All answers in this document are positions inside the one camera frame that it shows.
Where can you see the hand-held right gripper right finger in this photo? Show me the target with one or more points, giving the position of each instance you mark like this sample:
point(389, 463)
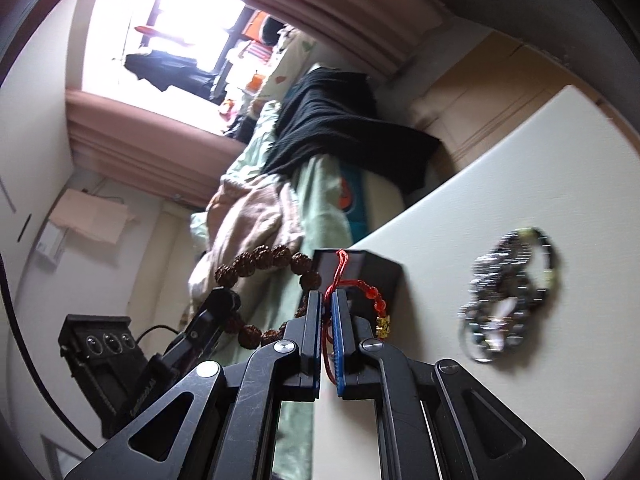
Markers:
point(340, 350)

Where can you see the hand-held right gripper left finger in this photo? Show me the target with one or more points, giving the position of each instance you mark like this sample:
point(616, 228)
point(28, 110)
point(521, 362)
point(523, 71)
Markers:
point(314, 330)

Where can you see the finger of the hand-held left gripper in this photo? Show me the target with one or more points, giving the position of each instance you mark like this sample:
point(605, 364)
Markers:
point(212, 317)

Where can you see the black jewelry box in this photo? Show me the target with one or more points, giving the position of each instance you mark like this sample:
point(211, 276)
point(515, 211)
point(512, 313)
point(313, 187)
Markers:
point(380, 275)

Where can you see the pile of mixed jewelry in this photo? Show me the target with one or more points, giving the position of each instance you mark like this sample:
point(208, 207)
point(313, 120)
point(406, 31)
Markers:
point(500, 272)

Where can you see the green bed sheet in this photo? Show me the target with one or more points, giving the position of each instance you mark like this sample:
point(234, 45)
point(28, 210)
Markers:
point(280, 305)

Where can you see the pink fleece blanket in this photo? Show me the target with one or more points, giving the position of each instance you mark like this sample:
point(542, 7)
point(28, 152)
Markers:
point(250, 210)

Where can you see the cardboard piece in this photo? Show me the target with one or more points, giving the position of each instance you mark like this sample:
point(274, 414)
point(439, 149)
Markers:
point(92, 217)

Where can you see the pink curtain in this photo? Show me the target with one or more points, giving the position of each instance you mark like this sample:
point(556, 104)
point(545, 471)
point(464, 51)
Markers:
point(140, 130)
point(340, 5)

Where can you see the black knitted cloth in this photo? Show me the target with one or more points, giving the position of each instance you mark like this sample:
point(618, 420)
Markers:
point(340, 120)

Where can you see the dark hanging clothes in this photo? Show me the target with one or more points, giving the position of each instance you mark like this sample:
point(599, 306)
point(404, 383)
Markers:
point(170, 70)

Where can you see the printed white pillow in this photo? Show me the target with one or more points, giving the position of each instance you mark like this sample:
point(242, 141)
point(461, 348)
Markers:
point(287, 65)

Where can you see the flattened cardboard sheets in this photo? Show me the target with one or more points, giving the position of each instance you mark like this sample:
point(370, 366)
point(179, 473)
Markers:
point(475, 90)

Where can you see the window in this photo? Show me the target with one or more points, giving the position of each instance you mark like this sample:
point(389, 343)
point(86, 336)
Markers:
point(150, 15)

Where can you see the grey wardrobe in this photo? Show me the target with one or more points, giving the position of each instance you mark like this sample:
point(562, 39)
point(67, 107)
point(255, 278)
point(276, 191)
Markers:
point(530, 0)

